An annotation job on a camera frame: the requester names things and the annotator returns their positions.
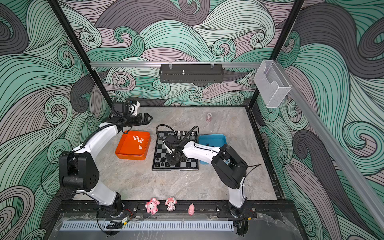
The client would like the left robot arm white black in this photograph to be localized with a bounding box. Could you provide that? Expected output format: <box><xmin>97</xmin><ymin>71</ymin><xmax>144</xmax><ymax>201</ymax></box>
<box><xmin>59</xmin><ymin>113</ymin><xmax>153</xmax><ymax>208</ymax></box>

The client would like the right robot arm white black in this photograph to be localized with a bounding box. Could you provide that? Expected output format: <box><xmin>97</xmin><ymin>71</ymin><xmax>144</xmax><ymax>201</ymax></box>
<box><xmin>163</xmin><ymin>140</ymin><xmax>249</xmax><ymax>209</ymax></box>

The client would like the black white chessboard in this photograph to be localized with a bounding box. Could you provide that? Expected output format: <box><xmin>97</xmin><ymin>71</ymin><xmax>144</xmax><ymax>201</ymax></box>
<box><xmin>152</xmin><ymin>131</ymin><xmax>199</xmax><ymax>171</ymax></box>

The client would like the orange plastic bin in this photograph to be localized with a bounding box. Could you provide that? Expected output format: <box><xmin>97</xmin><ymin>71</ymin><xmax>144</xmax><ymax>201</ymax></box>
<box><xmin>115</xmin><ymin>131</ymin><xmax>151</xmax><ymax>161</ymax></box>

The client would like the pink hat doll figurine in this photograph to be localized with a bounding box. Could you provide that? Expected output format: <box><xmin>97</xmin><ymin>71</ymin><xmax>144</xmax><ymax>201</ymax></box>
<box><xmin>165</xmin><ymin>197</ymin><xmax>177</xmax><ymax>212</ymax></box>

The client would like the blue plastic bin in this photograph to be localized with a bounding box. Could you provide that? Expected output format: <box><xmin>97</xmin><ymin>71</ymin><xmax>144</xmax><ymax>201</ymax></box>
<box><xmin>198</xmin><ymin>134</ymin><xmax>227</xmax><ymax>147</ymax></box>

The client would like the pink patterned roll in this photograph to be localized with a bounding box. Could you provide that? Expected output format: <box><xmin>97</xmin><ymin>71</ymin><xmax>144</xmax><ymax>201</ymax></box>
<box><xmin>206</xmin><ymin>113</ymin><xmax>213</xmax><ymax>123</ymax></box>

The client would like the pink big-eared figurine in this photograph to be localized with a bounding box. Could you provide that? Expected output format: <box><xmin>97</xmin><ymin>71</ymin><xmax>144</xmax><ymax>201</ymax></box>
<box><xmin>145</xmin><ymin>198</ymin><xmax>160</xmax><ymax>215</ymax></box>

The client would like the small pink pig figurine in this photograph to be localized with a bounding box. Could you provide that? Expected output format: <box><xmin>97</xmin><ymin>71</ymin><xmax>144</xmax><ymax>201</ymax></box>
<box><xmin>188</xmin><ymin>204</ymin><xmax>195</xmax><ymax>216</ymax></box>

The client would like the black hanging tray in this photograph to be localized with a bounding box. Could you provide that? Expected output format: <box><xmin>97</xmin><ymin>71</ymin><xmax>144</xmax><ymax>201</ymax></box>
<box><xmin>159</xmin><ymin>64</ymin><xmax>224</xmax><ymax>84</ymax></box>

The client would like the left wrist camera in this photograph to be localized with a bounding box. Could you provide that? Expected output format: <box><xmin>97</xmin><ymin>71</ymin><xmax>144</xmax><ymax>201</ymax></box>
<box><xmin>112</xmin><ymin>100</ymin><xmax>141</xmax><ymax>117</ymax></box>

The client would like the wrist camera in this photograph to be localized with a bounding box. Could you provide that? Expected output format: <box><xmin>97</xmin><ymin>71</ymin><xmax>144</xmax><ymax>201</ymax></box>
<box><xmin>112</xmin><ymin>100</ymin><xmax>141</xmax><ymax>117</ymax></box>
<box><xmin>164</xmin><ymin>134</ymin><xmax>180</xmax><ymax>148</ymax></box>

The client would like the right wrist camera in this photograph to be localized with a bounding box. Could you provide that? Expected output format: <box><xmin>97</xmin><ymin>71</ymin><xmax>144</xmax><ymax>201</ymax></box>
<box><xmin>164</xmin><ymin>134</ymin><xmax>180</xmax><ymax>148</ymax></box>

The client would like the aluminium rail back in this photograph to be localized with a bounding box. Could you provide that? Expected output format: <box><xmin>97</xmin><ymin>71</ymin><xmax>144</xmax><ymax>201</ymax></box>
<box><xmin>89</xmin><ymin>61</ymin><xmax>262</xmax><ymax>70</ymax></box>

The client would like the aluminium rail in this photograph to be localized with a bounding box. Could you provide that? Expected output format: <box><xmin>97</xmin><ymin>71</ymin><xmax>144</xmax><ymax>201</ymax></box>
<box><xmin>273</xmin><ymin>61</ymin><xmax>384</xmax><ymax>230</ymax></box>
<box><xmin>89</xmin><ymin>61</ymin><xmax>262</xmax><ymax>70</ymax></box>

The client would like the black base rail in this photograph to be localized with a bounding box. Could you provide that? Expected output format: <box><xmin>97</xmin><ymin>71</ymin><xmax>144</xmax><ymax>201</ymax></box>
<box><xmin>58</xmin><ymin>200</ymin><xmax>296</xmax><ymax>219</ymax></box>

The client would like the white slotted cable duct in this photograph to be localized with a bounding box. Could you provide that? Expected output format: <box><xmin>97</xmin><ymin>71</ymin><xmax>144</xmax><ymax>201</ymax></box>
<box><xmin>60</xmin><ymin>221</ymin><xmax>235</xmax><ymax>232</ymax></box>

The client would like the clear plastic wall box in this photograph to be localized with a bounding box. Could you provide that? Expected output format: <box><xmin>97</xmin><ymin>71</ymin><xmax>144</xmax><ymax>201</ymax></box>
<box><xmin>254</xmin><ymin>60</ymin><xmax>292</xmax><ymax>108</ymax></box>

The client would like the aluminium rail right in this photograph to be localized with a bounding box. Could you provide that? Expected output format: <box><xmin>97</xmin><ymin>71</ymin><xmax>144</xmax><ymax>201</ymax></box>
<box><xmin>273</xmin><ymin>61</ymin><xmax>384</xmax><ymax>230</ymax></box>

